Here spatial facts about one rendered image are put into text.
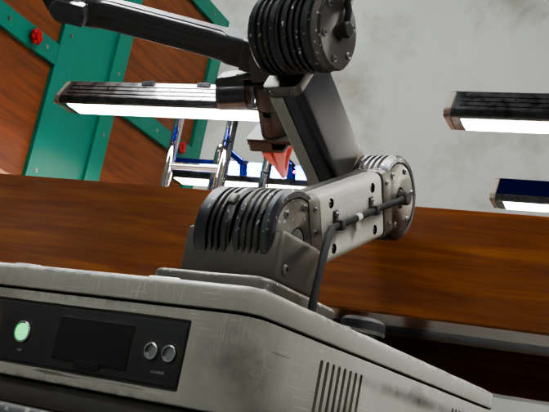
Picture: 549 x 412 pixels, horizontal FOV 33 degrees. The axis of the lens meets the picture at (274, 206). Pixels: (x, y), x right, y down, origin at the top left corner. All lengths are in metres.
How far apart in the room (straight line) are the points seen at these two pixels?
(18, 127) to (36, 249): 0.72
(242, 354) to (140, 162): 2.25
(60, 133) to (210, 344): 1.91
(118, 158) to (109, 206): 1.12
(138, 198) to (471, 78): 2.59
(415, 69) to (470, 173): 0.59
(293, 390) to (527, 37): 3.41
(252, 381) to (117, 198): 1.04
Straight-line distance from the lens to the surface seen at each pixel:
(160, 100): 2.18
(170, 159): 2.34
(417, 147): 4.10
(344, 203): 1.23
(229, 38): 1.69
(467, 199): 3.94
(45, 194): 1.88
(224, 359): 0.78
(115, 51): 2.85
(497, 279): 1.49
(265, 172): 2.49
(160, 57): 3.09
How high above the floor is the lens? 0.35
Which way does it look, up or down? 14 degrees up
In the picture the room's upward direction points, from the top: 11 degrees clockwise
